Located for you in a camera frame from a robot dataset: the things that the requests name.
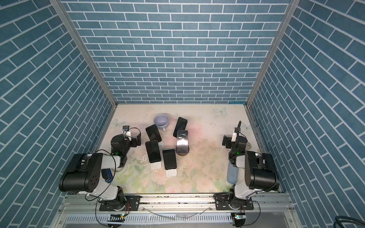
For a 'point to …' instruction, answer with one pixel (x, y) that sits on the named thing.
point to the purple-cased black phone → (182, 136)
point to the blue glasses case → (232, 173)
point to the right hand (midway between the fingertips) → (232, 134)
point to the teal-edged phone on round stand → (181, 125)
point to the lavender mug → (161, 121)
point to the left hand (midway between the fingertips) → (133, 133)
